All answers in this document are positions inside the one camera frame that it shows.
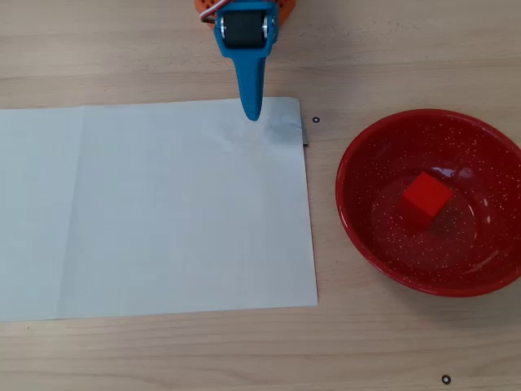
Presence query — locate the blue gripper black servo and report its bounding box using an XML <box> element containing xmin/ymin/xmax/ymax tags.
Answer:
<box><xmin>213</xmin><ymin>2</ymin><xmax>282</xmax><ymax>123</ymax></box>

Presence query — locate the red cube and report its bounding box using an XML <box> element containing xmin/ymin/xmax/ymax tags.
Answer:
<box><xmin>400</xmin><ymin>170</ymin><xmax>454</xmax><ymax>227</ymax></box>

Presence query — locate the red speckled bowl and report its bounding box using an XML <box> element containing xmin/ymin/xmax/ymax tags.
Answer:
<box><xmin>335</xmin><ymin>108</ymin><xmax>521</xmax><ymax>298</ymax></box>

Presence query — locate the white paper sheet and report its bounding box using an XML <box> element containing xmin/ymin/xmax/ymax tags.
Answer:
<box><xmin>0</xmin><ymin>96</ymin><xmax>319</xmax><ymax>323</ymax></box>

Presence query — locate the white red black servo cable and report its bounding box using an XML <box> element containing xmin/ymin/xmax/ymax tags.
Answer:
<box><xmin>198</xmin><ymin>2</ymin><xmax>219</xmax><ymax>24</ymax></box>

